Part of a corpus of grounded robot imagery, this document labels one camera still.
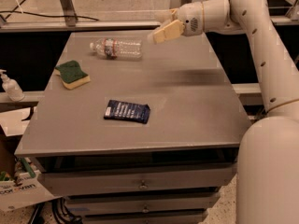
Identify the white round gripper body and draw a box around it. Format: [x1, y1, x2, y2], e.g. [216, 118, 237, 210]
[177, 2, 204, 36]

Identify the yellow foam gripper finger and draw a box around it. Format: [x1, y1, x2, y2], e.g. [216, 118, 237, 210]
[154, 8, 178, 23]
[147, 20, 185, 44]

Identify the clear plastic water bottle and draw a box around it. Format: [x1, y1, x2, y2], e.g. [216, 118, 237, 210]
[90, 37, 142, 60]

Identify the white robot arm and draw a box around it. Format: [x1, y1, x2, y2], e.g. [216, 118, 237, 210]
[149, 0, 299, 224]

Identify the white pump dispenser bottle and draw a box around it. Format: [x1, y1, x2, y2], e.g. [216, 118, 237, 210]
[0, 69, 24, 102]

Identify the dark blue snack packet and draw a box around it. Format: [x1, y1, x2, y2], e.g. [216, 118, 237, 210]
[104, 100, 150, 124]

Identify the grey metal drawer cabinet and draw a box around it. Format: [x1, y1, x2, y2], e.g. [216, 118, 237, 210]
[16, 33, 249, 224]

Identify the green and yellow sponge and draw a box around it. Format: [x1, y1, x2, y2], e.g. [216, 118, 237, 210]
[54, 61, 91, 90]

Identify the white cardboard box with items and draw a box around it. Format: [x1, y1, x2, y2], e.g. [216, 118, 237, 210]
[0, 158, 54, 212]

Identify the aluminium frame rail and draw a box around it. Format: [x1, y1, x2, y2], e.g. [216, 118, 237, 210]
[0, 15, 299, 34]

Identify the black cable on floor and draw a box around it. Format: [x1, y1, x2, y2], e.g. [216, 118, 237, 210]
[0, 0, 101, 22]

